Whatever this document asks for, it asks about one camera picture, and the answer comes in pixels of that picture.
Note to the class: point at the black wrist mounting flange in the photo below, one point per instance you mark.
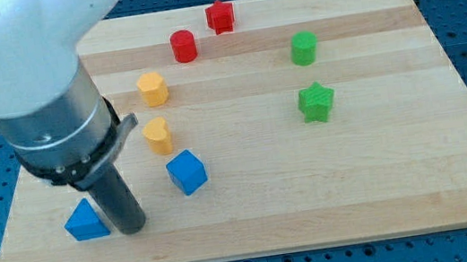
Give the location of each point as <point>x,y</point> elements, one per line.
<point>84,160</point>

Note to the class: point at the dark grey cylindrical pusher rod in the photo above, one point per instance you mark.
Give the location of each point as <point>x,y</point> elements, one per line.
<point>117,202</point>

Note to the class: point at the blue triangle block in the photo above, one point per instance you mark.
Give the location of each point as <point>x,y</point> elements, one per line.
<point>85,224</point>

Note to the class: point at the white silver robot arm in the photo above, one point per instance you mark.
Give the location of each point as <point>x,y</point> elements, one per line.
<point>51,113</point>

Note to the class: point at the yellow heart block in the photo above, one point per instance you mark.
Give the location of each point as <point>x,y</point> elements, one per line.
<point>158,136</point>

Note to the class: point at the blue cube block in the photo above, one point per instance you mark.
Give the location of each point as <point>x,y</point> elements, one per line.
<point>187,172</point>

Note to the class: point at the yellow hexagon block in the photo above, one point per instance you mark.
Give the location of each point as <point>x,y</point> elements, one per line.
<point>153,89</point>

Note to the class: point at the red cylinder block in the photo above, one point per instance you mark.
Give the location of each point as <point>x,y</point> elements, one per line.
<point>183,46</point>

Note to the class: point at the red star block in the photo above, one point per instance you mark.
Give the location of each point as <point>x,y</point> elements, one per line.
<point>220,17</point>

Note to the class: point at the green star block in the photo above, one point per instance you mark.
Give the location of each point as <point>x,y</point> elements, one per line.
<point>316,102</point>

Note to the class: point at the light wooden board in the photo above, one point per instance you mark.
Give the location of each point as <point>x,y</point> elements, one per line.
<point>391,160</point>

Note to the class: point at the green cylinder block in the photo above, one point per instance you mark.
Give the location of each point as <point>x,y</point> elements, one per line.
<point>303,48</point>

